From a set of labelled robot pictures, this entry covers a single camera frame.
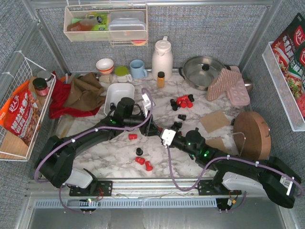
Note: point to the red coffee capsule cluster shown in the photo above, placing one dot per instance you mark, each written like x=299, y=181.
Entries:
x=184, y=102

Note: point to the red cloth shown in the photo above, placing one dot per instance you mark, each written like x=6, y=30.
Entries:
x=59, y=95

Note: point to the blue mug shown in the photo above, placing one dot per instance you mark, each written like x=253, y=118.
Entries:
x=138, y=70

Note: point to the steel cup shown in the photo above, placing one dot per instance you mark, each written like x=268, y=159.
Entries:
x=248, y=84

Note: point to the brown cloth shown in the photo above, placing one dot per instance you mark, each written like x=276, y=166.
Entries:
x=85, y=93

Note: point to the steel pot with glass lid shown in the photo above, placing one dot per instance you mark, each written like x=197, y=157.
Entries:
x=200, y=71

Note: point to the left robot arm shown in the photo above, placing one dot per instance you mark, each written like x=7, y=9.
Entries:
x=55, y=162

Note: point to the pink yellow sponge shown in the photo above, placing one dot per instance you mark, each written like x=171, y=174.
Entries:
x=138, y=42

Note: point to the brown cardboard sheet right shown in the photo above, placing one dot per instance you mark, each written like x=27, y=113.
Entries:
x=217, y=143

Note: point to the silver lid glass jar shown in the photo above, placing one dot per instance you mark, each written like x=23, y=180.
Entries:
x=47, y=76

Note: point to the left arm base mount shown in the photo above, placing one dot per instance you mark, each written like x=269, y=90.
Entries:
x=102, y=188

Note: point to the white rectangular storage basket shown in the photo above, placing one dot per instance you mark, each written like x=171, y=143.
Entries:
x=116, y=92

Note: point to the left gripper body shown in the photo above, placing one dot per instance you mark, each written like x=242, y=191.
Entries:
x=147, y=124

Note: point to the clear plastic container stack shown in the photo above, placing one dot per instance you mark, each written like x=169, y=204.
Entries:
x=127, y=25

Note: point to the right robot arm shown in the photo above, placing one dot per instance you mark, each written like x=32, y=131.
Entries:
x=278, y=180

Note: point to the white thermos jug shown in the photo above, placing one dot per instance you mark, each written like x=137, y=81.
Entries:
x=162, y=59

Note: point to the pink striped cloth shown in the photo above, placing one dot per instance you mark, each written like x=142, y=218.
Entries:
x=226, y=80

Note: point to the white mesh basket right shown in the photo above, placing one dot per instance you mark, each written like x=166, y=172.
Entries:
x=292, y=111

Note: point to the orange spice bottle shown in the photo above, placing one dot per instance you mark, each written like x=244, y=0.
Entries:
x=160, y=79

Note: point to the white orange striped bowl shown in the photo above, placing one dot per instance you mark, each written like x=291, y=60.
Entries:
x=105, y=65

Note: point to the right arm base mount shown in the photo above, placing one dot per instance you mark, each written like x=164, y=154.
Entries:
x=209, y=187

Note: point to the brown cardboard square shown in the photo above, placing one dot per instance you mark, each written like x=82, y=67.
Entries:
x=214, y=121

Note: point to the green lidded white cup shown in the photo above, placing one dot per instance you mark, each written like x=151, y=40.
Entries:
x=122, y=74

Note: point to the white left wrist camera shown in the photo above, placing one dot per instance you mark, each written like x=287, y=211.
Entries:
x=146, y=104

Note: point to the round wooden board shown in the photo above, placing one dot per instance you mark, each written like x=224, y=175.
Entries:
x=252, y=136

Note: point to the green labelled packet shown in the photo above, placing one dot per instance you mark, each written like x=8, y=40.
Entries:
x=102, y=21

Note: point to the pink egg tray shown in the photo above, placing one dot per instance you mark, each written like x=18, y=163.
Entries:
x=238, y=94

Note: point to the black coffee capsule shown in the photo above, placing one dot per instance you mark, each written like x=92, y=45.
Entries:
x=173, y=102
x=112, y=106
x=178, y=125
x=139, y=151
x=176, y=107
x=182, y=117
x=190, y=97
x=175, y=128

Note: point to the dark lid glass jar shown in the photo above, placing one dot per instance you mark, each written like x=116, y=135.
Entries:
x=40, y=86

